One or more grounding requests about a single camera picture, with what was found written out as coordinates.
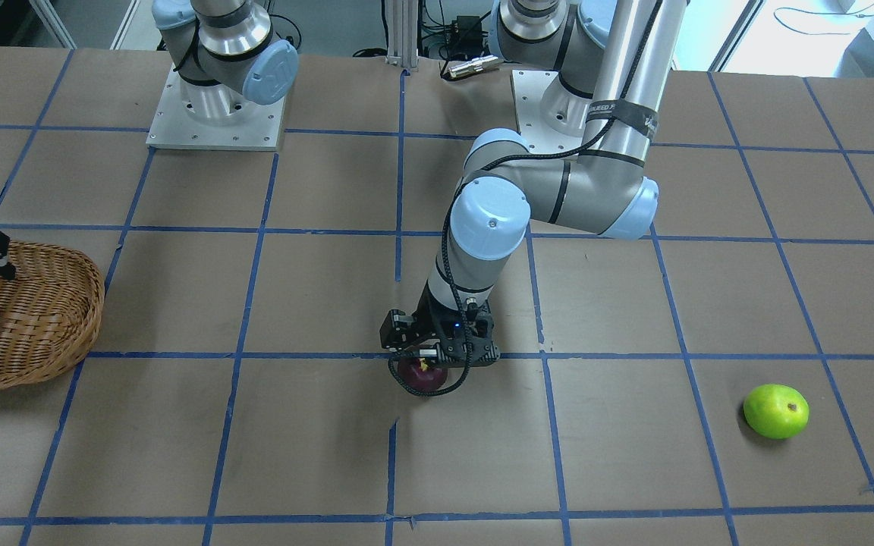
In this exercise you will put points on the brown wicker basket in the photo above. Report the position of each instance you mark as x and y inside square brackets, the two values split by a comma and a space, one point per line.
[50, 313]

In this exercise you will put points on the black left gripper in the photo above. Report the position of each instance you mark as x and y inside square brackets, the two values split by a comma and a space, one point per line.
[431, 319]

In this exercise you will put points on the aluminium frame post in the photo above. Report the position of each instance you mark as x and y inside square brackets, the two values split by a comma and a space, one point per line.
[402, 28]

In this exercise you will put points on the green apple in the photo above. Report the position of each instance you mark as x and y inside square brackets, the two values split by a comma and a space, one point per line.
[776, 411]

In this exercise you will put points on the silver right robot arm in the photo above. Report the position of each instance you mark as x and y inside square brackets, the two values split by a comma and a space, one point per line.
[229, 78]

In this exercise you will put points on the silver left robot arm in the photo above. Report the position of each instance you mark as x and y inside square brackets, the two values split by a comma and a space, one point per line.
[609, 83]

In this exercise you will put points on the dark red apple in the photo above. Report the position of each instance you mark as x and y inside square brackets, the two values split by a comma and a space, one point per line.
[421, 375]

